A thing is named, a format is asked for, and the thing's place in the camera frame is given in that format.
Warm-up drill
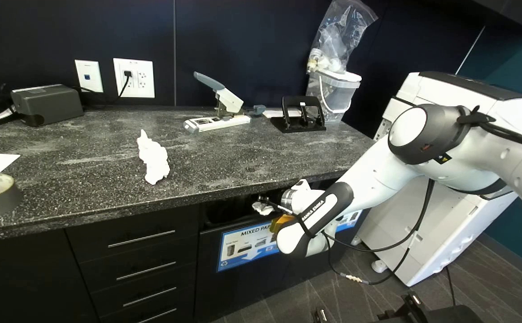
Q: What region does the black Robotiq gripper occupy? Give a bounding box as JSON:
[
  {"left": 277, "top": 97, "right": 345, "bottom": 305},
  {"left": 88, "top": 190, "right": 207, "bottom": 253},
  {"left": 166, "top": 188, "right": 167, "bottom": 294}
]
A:
[{"left": 250, "top": 194, "right": 288, "bottom": 221}]

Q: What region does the white tissue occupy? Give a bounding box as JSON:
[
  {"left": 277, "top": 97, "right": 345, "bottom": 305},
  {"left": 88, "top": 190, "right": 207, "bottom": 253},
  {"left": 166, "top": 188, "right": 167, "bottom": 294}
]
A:
[{"left": 135, "top": 127, "right": 173, "bottom": 186}]

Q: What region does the blue mixed paper label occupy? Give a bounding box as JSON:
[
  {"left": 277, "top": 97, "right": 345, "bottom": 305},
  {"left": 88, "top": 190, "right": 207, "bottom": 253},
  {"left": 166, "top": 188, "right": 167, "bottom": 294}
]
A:
[
  {"left": 334, "top": 208, "right": 365, "bottom": 235},
  {"left": 218, "top": 221, "right": 284, "bottom": 273}
]

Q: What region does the white oblong device grey end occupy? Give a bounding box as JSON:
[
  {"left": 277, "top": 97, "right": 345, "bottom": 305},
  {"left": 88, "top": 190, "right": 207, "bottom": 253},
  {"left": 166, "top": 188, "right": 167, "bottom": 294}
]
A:
[{"left": 244, "top": 104, "right": 304, "bottom": 120}]

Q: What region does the white handheld device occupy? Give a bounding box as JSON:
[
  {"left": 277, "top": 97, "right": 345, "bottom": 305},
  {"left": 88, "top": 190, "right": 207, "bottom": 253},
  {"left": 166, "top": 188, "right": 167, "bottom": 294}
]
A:
[{"left": 184, "top": 113, "right": 253, "bottom": 134}]

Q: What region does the grey blue stapler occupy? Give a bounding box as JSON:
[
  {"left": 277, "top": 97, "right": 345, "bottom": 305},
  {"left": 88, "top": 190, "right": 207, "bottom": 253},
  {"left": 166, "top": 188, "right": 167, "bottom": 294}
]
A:
[{"left": 192, "top": 70, "right": 246, "bottom": 116}]

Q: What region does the black tripod head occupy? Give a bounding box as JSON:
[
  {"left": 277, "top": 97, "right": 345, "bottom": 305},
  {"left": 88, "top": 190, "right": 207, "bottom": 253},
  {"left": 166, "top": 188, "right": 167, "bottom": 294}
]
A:
[{"left": 377, "top": 292, "right": 485, "bottom": 323}]

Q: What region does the clear plastic bag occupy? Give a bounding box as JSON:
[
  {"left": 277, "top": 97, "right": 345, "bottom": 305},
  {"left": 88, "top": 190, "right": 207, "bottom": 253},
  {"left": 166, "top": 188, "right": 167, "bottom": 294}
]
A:
[{"left": 305, "top": 0, "right": 381, "bottom": 77}]

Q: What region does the white office printer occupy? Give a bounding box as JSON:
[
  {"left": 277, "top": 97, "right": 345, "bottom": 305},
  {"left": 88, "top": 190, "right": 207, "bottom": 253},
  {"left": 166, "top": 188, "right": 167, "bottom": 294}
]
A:
[{"left": 356, "top": 70, "right": 522, "bottom": 289}]

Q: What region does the black box device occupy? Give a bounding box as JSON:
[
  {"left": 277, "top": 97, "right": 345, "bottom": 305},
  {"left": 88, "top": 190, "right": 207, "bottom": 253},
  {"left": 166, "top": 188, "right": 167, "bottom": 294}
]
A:
[{"left": 10, "top": 82, "right": 87, "bottom": 127}]

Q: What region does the black base cabinet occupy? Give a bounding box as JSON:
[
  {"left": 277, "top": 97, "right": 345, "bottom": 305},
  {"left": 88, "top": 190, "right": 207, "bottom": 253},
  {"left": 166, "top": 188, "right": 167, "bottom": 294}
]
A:
[{"left": 0, "top": 169, "right": 388, "bottom": 323}]

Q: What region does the yellow cable tag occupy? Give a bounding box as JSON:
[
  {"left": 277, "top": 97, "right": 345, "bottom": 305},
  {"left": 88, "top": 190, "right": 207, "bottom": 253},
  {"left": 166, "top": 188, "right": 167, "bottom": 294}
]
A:
[{"left": 270, "top": 212, "right": 300, "bottom": 237}]

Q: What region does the black frame holder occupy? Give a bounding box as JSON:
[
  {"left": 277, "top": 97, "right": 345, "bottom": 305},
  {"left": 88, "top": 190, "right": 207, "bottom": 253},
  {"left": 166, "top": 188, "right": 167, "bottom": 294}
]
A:
[{"left": 270, "top": 95, "right": 329, "bottom": 134}]

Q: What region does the silver drawer handle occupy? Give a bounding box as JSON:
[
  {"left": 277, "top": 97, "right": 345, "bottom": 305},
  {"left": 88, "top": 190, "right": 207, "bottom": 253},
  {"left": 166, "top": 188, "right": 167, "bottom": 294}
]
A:
[
  {"left": 106, "top": 228, "right": 178, "bottom": 249},
  {"left": 115, "top": 260, "right": 180, "bottom": 282},
  {"left": 137, "top": 307, "right": 180, "bottom": 323},
  {"left": 123, "top": 285, "right": 180, "bottom": 308}
]

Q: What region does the black cable silver connector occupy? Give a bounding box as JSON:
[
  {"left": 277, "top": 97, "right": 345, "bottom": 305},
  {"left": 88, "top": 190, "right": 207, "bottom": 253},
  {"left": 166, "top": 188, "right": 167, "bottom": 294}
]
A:
[{"left": 322, "top": 177, "right": 436, "bottom": 287}]

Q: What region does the wide white wall outlet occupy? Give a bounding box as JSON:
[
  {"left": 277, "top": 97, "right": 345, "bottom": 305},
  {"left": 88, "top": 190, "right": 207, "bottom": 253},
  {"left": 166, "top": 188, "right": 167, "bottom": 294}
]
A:
[{"left": 112, "top": 55, "right": 158, "bottom": 100}]

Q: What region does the black plug with cable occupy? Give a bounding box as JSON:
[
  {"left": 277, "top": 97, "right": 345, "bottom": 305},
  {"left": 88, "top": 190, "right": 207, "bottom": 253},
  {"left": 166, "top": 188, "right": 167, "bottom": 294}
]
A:
[{"left": 117, "top": 68, "right": 135, "bottom": 99}]

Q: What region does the thin black floor cable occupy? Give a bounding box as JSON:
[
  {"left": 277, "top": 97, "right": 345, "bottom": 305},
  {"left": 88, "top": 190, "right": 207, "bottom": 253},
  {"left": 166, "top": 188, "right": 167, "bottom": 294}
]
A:
[{"left": 444, "top": 267, "right": 460, "bottom": 308}]

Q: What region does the small white wall plate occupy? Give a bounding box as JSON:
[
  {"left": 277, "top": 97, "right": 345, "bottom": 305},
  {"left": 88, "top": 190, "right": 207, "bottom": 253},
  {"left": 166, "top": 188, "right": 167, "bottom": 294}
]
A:
[{"left": 74, "top": 57, "right": 106, "bottom": 95}]

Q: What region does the long black robot cable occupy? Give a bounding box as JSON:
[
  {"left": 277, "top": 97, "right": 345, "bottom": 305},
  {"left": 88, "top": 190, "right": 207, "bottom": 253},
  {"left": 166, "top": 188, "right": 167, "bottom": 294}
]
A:
[{"left": 456, "top": 104, "right": 522, "bottom": 154}]

